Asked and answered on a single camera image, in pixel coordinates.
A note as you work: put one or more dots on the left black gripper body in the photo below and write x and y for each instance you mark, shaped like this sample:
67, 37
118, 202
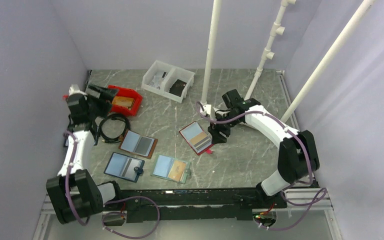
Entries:
96, 107

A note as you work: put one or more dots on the black cards in bin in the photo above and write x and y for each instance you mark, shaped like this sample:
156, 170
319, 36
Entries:
177, 88

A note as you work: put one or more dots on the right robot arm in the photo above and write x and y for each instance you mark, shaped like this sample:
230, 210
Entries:
297, 151

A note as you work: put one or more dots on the white pvc pipe frame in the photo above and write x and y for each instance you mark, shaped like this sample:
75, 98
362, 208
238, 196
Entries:
277, 30

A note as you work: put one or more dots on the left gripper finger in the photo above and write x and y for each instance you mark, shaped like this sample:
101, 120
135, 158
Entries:
105, 107
104, 92

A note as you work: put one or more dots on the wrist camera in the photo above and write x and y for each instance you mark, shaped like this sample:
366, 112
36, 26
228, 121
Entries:
207, 110
73, 89

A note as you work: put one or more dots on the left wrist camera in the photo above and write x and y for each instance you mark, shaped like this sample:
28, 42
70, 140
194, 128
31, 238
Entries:
73, 89

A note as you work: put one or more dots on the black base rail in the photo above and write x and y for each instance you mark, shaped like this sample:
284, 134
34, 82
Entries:
193, 204

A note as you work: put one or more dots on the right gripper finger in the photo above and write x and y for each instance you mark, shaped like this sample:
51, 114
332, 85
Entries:
225, 132
216, 136

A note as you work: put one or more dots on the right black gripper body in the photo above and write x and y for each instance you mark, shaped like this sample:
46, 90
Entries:
230, 124

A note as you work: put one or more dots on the red plastic bin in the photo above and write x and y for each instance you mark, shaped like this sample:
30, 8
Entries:
127, 92

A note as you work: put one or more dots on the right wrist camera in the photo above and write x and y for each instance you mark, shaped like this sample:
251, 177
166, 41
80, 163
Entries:
207, 110

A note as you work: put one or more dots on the gold cards in red bin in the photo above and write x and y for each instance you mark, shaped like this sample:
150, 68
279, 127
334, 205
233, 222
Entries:
124, 102

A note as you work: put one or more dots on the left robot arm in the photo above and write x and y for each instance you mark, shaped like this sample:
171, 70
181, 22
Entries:
73, 193

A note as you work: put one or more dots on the red card holder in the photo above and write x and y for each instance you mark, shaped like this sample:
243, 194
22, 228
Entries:
197, 138

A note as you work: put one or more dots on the white divided plastic bin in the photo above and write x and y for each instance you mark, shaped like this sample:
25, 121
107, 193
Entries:
173, 73

